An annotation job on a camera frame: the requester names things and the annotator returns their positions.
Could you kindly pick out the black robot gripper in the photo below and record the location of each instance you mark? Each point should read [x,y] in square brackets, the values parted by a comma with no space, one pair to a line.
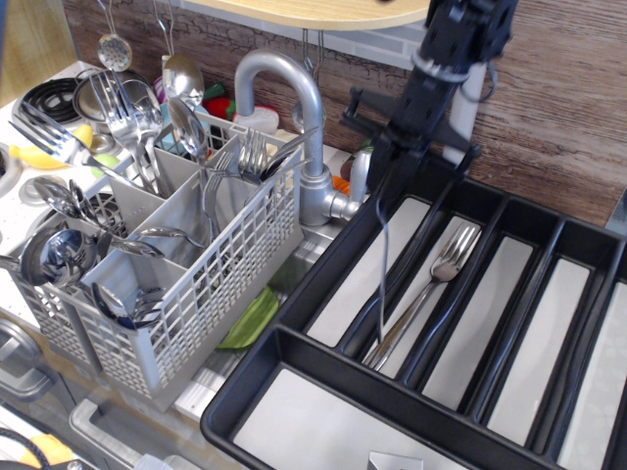
[402,129]

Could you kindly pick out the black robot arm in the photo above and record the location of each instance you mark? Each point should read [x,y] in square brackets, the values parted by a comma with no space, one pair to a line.
[459,35]

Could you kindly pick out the steel fork in tray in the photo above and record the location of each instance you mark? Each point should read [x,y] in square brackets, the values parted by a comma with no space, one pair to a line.
[445,268]

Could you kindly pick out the steel forks cluster in basket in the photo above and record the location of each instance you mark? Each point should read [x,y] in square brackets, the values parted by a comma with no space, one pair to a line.
[255,164]

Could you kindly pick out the black cutlery tray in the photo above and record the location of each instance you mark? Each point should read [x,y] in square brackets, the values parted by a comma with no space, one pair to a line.
[518,363]

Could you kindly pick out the grey plastic cutlery basket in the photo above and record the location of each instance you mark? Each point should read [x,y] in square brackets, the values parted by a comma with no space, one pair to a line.
[194,296]

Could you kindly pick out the large steel fork leaning left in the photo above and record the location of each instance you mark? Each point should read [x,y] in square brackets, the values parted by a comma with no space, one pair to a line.
[33,120]

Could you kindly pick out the steel ladle spoon in basket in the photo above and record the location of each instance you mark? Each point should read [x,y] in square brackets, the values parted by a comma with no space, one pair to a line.
[59,257]

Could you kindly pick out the grey metal pole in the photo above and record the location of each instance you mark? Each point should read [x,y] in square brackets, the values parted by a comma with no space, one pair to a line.
[466,102]

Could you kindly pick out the silver kitchen faucet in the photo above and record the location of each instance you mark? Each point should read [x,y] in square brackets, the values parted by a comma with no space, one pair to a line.
[320,202]

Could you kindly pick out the wooden round shelf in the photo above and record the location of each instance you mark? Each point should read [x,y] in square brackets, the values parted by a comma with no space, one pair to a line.
[347,15]

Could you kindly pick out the red toy vegetable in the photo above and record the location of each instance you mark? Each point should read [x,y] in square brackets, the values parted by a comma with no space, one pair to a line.
[217,103]

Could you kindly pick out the green leaf toy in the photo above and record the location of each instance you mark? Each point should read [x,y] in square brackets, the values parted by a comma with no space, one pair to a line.
[248,328]

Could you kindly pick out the hanging perforated skimmer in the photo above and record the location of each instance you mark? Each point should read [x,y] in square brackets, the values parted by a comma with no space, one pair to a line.
[113,51]

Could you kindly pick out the steel pot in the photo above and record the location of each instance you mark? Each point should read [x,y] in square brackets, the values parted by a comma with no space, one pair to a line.
[84,100]

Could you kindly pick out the black stove burner coil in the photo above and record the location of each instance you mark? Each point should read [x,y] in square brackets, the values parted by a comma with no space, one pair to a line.
[54,99]

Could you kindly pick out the yellow toy banana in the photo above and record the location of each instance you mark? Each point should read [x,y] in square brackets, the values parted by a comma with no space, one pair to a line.
[42,154]

